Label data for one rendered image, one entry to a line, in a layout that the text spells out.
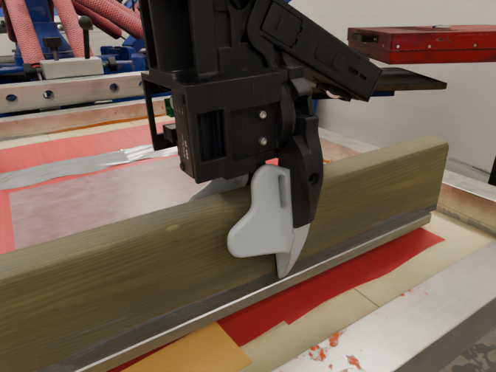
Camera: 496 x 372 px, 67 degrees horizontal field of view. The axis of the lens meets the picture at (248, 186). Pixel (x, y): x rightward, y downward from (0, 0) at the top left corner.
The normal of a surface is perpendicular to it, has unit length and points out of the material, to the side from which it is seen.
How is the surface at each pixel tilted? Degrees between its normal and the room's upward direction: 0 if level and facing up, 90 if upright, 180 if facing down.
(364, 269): 0
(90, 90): 90
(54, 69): 90
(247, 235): 82
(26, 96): 90
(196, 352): 0
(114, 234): 1
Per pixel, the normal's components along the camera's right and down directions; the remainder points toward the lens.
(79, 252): 0.22, -0.66
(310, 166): 0.52, 0.20
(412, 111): -0.84, 0.24
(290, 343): -0.02, -0.90
